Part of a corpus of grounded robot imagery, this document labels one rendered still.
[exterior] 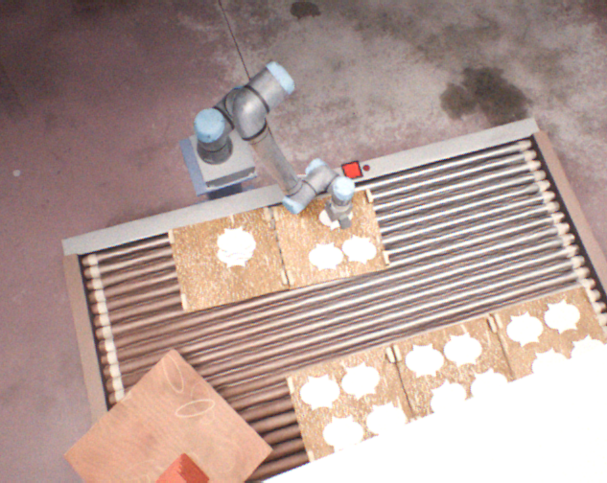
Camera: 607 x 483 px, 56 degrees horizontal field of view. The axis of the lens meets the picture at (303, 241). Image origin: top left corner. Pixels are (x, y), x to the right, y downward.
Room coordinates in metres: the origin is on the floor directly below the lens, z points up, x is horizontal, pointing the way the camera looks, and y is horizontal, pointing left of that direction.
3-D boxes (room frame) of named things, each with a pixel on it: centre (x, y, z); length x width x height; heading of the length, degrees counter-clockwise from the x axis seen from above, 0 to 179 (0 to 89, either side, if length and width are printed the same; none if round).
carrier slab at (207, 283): (0.57, 0.29, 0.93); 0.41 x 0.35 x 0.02; 112
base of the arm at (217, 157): (1.02, 0.42, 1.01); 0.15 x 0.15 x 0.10
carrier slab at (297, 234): (0.72, -0.11, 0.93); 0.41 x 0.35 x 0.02; 111
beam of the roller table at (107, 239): (0.95, -0.01, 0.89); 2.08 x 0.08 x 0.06; 115
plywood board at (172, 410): (-0.16, 0.35, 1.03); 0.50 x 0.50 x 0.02; 54
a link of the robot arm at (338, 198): (0.81, -0.12, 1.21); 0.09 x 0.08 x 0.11; 55
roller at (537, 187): (0.70, -0.12, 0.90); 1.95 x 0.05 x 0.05; 115
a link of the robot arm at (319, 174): (0.85, -0.03, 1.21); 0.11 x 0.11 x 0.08; 55
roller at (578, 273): (0.34, -0.29, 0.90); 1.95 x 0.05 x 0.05; 115
